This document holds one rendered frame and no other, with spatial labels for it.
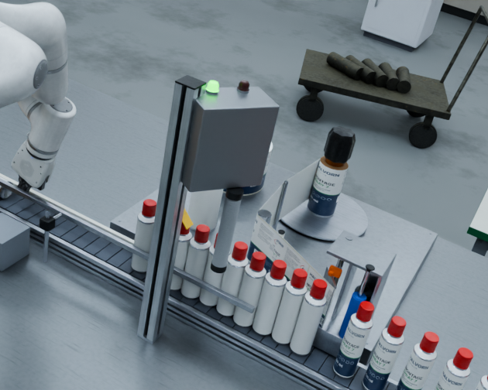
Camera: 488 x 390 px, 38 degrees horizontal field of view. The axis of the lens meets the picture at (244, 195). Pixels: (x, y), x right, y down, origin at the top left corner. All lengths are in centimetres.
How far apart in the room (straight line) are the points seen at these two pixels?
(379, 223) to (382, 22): 484
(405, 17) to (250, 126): 559
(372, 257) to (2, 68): 88
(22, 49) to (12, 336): 69
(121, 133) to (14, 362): 114
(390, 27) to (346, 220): 488
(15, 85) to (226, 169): 44
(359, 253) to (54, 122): 80
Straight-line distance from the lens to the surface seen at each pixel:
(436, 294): 217
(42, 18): 151
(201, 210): 198
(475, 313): 216
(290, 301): 164
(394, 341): 160
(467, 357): 158
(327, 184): 214
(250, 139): 142
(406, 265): 215
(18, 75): 138
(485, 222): 270
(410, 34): 696
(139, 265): 183
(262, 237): 182
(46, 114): 180
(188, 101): 137
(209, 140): 138
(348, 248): 164
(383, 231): 226
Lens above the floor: 204
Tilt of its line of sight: 31 degrees down
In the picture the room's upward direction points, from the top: 13 degrees clockwise
